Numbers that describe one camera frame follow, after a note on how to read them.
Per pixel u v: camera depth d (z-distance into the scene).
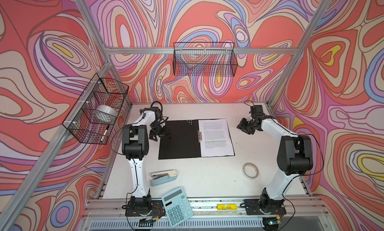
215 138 0.99
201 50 0.88
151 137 0.91
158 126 0.85
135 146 0.58
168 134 0.89
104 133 0.72
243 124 0.86
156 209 0.73
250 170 0.86
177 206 0.72
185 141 1.04
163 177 0.82
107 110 0.74
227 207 0.73
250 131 0.85
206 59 0.96
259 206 0.73
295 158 0.49
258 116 0.73
